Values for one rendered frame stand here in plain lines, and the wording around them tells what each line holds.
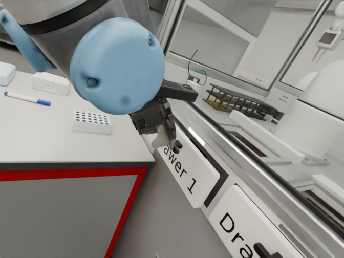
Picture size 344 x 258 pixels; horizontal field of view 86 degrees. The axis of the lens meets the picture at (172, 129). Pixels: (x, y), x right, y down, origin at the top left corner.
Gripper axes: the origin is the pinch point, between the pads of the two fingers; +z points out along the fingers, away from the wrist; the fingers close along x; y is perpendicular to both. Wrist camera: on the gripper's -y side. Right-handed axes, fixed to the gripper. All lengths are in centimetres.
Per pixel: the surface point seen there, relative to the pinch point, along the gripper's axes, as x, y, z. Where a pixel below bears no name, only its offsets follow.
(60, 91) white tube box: -53, 27, -1
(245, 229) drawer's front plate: 24.5, -3.4, 6.2
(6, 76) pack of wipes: -52, 40, -13
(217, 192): 14.7, -4.1, 8.2
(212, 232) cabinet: 19.2, 0.7, 15.2
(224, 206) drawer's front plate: 18.8, -3.1, 6.6
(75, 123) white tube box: -25.5, 22.8, -0.3
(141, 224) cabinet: -4.6, 18.5, 40.7
